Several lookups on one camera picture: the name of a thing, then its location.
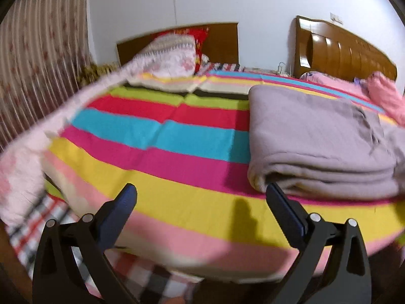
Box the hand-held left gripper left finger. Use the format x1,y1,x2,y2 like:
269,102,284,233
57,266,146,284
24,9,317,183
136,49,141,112
32,183,140,304

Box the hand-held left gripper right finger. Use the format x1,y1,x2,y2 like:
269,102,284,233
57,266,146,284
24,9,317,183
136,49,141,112
266,182,371,304

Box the purple pants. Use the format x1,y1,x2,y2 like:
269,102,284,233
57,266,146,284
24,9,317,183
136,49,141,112
247,84,405,201

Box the colourful striped blanket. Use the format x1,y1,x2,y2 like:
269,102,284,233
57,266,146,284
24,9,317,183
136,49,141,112
41,70,405,282

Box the plaid bed sheet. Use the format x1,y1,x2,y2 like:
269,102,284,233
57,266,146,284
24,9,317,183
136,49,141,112
6,63,242,304

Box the pink floral quilt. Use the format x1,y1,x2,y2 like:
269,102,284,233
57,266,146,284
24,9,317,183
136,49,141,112
0,35,197,225

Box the tiger print blanket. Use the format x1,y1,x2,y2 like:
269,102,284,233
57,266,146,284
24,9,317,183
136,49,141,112
76,63,119,87

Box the pink bed sheet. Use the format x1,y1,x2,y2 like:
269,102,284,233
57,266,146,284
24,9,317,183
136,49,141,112
299,71,405,124

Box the nightstand with floral cover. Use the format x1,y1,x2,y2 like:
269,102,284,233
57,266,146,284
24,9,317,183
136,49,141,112
242,66,293,77

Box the plain pink quilt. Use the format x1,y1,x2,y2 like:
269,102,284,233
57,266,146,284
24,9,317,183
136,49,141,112
367,71,405,125

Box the carved glossy wooden headboard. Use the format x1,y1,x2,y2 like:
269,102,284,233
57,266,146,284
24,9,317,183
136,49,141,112
294,15,397,81

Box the pink floral curtain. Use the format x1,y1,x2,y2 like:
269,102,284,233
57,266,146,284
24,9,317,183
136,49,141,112
0,0,95,153

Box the plain dark wooden headboard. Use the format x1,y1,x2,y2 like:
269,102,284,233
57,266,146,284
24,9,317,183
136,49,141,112
116,22,239,67

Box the red floral pillow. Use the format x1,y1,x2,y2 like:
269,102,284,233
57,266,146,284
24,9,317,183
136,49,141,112
152,27,211,75

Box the wooden bed frame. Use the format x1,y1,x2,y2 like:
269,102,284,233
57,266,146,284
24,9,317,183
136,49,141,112
0,222,32,304

